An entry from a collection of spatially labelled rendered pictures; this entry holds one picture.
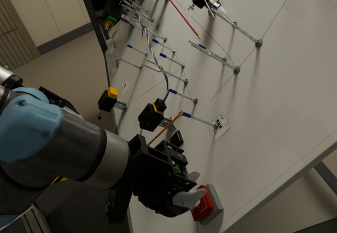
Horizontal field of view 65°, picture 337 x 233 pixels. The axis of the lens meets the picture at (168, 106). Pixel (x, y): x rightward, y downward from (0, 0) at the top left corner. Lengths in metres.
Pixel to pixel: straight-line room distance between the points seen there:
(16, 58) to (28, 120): 3.54
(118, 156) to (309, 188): 0.70
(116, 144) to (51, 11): 3.56
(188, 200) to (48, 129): 0.28
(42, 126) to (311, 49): 0.44
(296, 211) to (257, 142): 0.41
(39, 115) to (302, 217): 0.75
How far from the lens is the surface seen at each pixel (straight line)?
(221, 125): 0.59
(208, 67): 0.69
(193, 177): 0.50
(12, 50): 3.80
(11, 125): 0.31
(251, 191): 0.51
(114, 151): 0.35
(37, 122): 0.31
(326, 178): 0.97
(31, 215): 1.83
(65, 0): 3.91
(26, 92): 0.51
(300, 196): 0.92
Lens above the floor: 1.58
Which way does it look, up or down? 42 degrees down
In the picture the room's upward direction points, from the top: 12 degrees counter-clockwise
